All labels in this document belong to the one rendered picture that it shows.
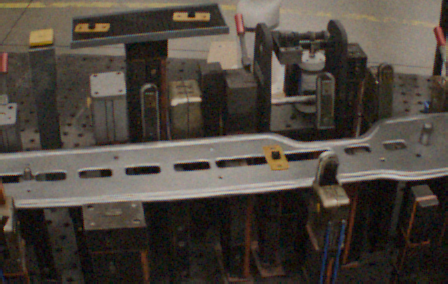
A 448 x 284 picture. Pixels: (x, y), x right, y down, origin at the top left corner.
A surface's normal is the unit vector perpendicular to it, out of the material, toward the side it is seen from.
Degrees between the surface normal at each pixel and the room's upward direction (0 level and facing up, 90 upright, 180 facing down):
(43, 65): 90
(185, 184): 0
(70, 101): 0
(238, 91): 90
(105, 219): 0
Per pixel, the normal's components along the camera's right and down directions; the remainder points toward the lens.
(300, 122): 0.05, -0.85
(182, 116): 0.23, 0.53
